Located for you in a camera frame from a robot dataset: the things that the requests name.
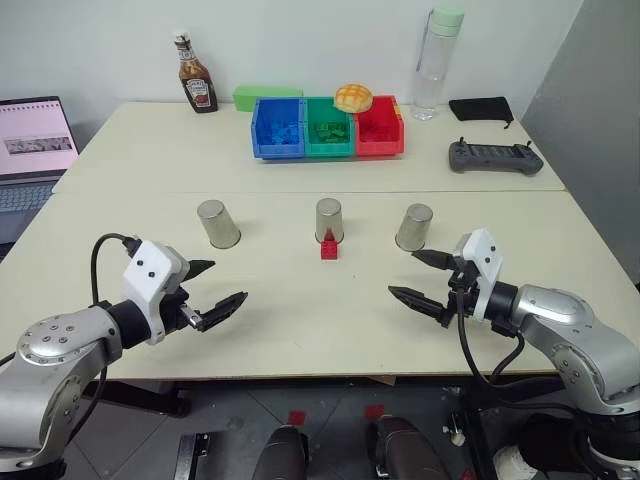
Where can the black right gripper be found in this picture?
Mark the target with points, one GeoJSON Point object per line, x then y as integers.
{"type": "Point", "coordinates": [462, 292]}

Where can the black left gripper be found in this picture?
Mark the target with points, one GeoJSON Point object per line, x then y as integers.
{"type": "Point", "coordinates": [175, 310]}

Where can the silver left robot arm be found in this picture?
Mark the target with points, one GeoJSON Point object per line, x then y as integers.
{"type": "Point", "coordinates": [55, 350]}

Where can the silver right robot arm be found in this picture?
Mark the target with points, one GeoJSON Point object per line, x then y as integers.
{"type": "Point", "coordinates": [565, 320]}

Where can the steel cup upside down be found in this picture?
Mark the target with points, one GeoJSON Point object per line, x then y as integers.
{"type": "Point", "coordinates": [415, 227]}
{"type": "Point", "coordinates": [329, 217]}
{"type": "Point", "coordinates": [218, 225]}

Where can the red toy brick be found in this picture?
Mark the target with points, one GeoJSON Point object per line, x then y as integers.
{"type": "Point", "coordinates": [329, 251]}

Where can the grey handheld controller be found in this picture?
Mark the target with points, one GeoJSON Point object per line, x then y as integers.
{"type": "Point", "coordinates": [492, 157]}

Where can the red plastic bin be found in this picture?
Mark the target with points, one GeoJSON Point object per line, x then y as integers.
{"type": "Point", "coordinates": [380, 147]}

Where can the blue plastic bin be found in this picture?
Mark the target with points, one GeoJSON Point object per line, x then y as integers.
{"type": "Point", "coordinates": [265, 147]}

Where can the green plastic bin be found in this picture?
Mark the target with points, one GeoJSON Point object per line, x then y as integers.
{"type": "Point", "coordinates": [330, 148]}

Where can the dark rounded shape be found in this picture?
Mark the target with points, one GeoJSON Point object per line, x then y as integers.
{"type": "Point", "coordinates": [280, 455]}
{"type": "Point", "coordinates": [407, 450]}

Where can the blue toy bricks pile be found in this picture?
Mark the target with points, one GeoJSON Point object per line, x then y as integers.
{"type": "Point", "coordinates": [285, 131]}

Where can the green toy bricks pile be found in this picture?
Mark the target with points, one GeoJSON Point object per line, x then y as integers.
{"type": "Point", "coordinates": [331, 131]}

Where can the black fabric pouch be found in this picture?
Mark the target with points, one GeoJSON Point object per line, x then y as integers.
{"type": "Point", "coordinates": [480, 107]}

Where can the golden bread bun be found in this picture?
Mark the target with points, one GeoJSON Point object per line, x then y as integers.
{"type": "Point", "coordinates": [353, 97]}

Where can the green rectangular box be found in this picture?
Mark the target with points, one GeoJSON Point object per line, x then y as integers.
{"type": "Point", "coordinates": [260, 95]}

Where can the clear bottle green lid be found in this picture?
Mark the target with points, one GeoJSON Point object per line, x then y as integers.
{"type": "Point", "coordinates": [430, 75]}

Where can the brown sauce bottle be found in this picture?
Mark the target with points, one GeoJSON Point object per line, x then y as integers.
{"type": "Point", "coordinates": [197, 80]}

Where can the grey laptop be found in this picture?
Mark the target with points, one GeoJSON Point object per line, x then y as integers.
{"type": "Point", "coordinates": [30, 145]}

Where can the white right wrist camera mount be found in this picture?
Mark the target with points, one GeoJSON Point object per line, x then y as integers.
{"type": "Point", "coordinates": [482, 260]}

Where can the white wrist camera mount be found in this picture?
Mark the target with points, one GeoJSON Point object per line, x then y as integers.
{"type": "Point", "coordinates": [147, 280]}
{"type": "Point", "coordinates": [482, 260]}

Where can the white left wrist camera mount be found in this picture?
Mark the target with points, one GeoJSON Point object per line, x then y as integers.
{"type": "Point", "coordinates": [147, 280]}

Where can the black table frame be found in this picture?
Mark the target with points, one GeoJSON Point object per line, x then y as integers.
{"type": "Point", "coordinates": [145, 395]}

